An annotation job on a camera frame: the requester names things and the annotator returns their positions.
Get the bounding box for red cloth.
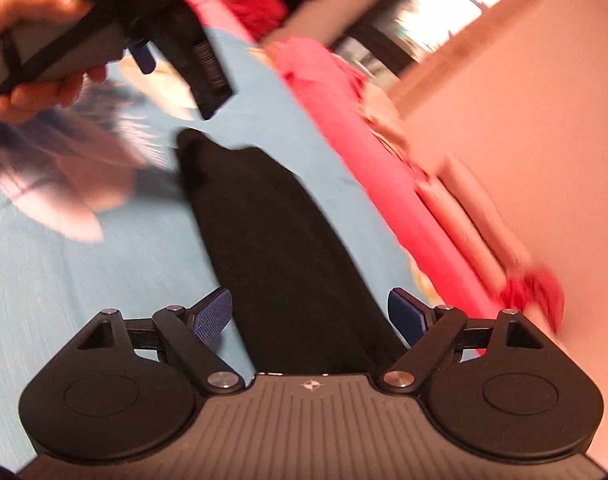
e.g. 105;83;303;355
228;0;291;45

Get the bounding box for beige cloth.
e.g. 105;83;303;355
356;82;537;286

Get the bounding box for window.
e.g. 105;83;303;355
334;0;557;78

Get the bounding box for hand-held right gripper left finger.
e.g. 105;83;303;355
76;287;245;394

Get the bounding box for person's left hand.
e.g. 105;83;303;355
0;0;109;127

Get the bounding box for black pants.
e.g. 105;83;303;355
176;127;409;376

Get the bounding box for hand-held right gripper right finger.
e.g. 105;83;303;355
378;287;544;394

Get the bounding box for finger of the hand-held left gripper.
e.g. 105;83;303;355
128;40;157;75

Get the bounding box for light blue printed bedsheet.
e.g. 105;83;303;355
0;0;489;466

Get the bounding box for pink blanket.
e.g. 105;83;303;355
164;0;567;338

